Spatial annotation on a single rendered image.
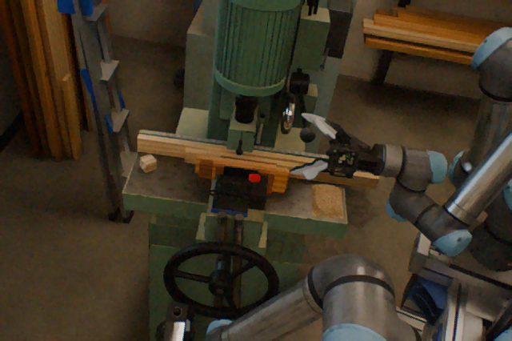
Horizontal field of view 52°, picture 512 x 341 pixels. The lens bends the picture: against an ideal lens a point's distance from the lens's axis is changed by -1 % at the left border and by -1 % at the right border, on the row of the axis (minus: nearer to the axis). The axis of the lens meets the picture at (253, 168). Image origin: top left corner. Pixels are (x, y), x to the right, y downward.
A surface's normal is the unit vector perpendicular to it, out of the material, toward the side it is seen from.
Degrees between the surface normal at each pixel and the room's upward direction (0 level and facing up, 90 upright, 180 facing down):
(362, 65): 90
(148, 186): 0
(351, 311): 29
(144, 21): 90
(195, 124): 0
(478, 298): 0
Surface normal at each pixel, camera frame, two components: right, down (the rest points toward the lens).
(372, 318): 0.18, -0.74
